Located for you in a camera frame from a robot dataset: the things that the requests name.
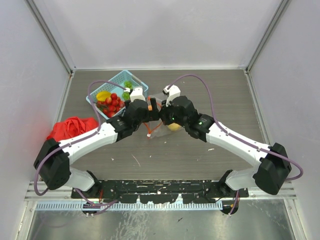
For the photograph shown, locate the clear orange zip top bag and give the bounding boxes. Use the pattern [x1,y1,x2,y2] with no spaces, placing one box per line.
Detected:
[144,93,183,139]

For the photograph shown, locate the yellow pear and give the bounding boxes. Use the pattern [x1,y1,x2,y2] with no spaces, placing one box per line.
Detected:
[167,123,182,132]

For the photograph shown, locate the yellow mango slice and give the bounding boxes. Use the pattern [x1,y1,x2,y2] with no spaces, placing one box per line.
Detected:
[96,91,111,102]

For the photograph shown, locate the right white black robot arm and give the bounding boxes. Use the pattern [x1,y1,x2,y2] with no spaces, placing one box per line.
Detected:
[159,96,292,197]

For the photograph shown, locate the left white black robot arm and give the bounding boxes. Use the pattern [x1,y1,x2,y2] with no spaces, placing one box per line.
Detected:
[34,97,159,198]

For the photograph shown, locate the green grape bunch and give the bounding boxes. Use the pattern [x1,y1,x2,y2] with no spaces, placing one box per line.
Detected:
[122,81,133,101]

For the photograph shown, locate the red crumpled cloth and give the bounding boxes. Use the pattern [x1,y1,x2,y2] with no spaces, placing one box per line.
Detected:
[46,116,99,142]

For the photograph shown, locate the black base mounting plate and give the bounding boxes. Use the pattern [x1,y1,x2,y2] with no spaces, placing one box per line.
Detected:
[71,178,250,205]

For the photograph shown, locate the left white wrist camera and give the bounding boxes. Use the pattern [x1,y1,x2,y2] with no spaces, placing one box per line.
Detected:
[127,86,146,102]

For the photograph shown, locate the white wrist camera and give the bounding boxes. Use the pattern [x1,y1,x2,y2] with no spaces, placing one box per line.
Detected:
[162,84,181,107]
[127,86,146,102]

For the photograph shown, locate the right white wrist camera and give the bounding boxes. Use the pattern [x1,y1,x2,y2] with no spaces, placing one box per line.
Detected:
[162,84,181,107]

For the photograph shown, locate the white slotted cable duct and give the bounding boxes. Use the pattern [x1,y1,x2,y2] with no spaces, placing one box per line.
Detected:
[35,201,223,211]

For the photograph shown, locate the aluminium frame rail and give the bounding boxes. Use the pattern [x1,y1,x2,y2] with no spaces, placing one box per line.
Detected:
[25,181,296,201]

